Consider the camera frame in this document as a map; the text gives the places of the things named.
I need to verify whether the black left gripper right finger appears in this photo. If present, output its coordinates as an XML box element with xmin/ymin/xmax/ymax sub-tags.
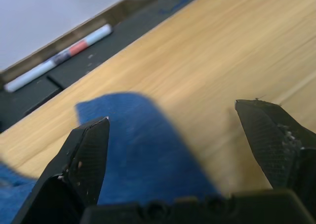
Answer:
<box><xmin>234</xmin><ymin>99</ymin><xmax>316</xmax><ymax>217</ymax></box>

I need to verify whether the white tube with red band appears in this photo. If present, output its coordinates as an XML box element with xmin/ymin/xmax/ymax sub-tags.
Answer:
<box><xmin>4</xmin><ymin>23</ymin><xmax>114</xmax><ymax>92</ymax></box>

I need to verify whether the blue sock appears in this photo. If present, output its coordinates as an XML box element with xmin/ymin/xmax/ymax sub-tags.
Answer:
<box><xmin>75</xmin><ymin>92</ymin><xmax>224</xmax><ymax>206</ymax></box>
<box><xmin>0</xmin><ymin>161</ymin><xmax>38</xmax><ymax>224</ymax></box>

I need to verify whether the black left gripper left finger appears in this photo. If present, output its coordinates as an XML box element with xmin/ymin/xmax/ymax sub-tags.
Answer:
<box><xmin>12</xmin><ymin>117</ymin><xmax>110</xmax><ymax>224</ymax></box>

